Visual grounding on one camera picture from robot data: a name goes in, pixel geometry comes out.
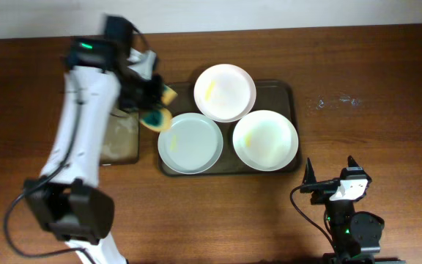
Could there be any green yellow sponge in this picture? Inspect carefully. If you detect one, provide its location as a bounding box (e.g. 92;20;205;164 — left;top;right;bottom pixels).
139;85;177;132

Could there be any pale grey plate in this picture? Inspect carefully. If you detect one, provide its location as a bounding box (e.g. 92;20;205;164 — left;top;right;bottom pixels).
158;113;223;175

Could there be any pink white plate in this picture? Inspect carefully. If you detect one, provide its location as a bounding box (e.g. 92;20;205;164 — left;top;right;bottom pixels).
193;64;256;122

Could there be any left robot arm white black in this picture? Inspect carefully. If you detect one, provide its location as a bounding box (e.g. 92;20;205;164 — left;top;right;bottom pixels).
23;37;162;263

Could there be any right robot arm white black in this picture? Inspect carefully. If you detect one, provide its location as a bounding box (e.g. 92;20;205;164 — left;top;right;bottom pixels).
301;156;385;263

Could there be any small black water tray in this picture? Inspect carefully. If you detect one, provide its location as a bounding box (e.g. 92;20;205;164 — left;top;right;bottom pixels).
100;108;139;166

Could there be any large dark serving tray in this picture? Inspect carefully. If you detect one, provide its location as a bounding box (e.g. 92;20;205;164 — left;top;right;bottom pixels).
169;79;297;177

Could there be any cream white plate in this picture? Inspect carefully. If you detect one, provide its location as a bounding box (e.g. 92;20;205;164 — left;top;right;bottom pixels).
232;110;299;172

